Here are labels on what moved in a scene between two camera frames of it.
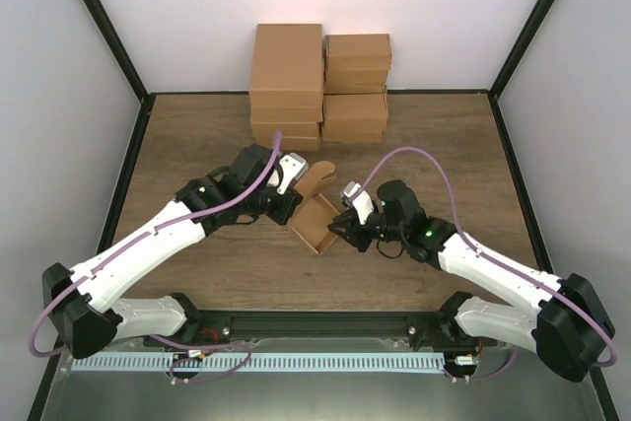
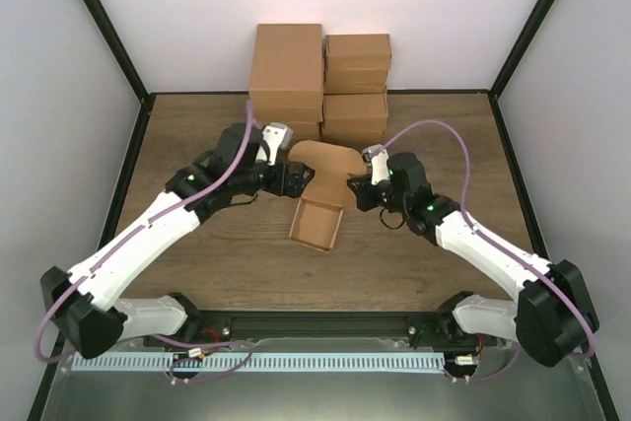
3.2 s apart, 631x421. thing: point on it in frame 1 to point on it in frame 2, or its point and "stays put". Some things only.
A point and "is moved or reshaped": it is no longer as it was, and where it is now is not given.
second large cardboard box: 286,113 stays put
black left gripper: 281,215 to 296,186
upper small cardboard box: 354,81 stays put
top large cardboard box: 287,66 stays put
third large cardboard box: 289,129 stays put
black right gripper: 356,237 to 365,201
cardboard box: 312,223 is moved or reshaped
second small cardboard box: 355,112 stays put
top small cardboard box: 358,52 stays put
